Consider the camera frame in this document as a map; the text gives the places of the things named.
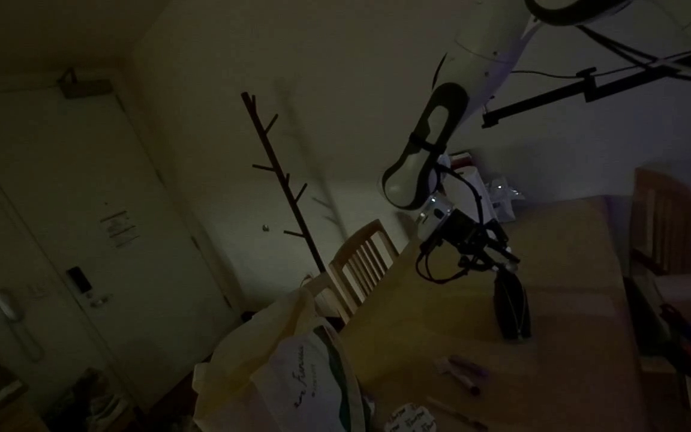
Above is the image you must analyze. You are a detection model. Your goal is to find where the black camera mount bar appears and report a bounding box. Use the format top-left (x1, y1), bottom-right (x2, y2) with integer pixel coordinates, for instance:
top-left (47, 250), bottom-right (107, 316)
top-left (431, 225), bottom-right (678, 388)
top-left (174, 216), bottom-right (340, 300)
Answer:
top-left (482, 50), bottom-right (691, 128)

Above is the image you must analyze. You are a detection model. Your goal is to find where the wooden chair at right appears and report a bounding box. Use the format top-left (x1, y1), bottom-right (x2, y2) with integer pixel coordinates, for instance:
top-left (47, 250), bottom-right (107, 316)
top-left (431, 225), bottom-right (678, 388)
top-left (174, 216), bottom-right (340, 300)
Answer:
top-left (624, 165), bottom-right (691, 378)

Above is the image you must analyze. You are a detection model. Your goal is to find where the wooden chair behind table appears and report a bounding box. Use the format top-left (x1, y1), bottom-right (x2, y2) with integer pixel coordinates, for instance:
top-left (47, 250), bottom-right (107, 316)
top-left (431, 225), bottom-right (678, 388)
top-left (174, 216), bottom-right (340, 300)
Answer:
top-left (329, 219), bottom-right (398, 316)

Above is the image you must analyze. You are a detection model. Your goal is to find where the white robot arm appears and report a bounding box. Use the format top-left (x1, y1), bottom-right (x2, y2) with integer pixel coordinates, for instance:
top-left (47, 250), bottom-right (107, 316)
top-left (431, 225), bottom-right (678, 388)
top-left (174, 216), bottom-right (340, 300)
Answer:
top-left (381, 0), bottom-right (629, 270)

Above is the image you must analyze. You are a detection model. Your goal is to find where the white and green shopping bag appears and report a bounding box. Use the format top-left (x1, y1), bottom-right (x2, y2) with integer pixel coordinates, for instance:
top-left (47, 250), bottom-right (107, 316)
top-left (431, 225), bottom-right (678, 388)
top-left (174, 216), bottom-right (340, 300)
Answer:
top-left (191, 291), bottom-right (369, 432)

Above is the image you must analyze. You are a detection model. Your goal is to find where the white door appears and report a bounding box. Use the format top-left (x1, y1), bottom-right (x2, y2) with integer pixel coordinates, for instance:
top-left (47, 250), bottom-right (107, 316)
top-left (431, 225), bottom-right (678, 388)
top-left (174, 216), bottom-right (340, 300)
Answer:
top-left (0, 89), bottom-right (230, 408)

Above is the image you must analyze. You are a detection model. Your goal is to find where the black zip pouch bag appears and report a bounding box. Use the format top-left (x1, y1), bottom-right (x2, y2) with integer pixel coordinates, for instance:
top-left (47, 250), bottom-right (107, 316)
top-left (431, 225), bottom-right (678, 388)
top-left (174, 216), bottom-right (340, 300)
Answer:
top-left (495, 269), bottom-right (532, 340)

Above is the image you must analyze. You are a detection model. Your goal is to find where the small purple tube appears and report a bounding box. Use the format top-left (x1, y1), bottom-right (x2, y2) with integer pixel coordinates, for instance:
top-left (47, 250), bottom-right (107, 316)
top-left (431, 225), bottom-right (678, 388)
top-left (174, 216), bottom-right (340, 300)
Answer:
top-left (441, 357), bottom-right (488, 393)

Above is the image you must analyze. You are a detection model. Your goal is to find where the thin pen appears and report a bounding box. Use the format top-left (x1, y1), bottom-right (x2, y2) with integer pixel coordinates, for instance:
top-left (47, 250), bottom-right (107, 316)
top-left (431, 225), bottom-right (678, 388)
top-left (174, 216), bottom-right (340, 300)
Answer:
top-left (425, 395), bottom-right (490, 432)

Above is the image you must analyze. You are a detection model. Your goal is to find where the black coat rack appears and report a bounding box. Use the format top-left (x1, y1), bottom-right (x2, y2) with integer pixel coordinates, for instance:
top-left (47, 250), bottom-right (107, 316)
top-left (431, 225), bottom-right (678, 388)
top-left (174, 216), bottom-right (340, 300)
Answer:
top-left (239, 92), bottom-right (326, 274)

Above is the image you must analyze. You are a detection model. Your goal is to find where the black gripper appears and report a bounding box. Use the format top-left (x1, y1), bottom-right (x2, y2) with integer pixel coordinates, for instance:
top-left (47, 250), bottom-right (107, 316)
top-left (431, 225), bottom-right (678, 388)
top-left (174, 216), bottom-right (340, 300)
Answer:
top-left (418, 212), bottom-right (521, 270)

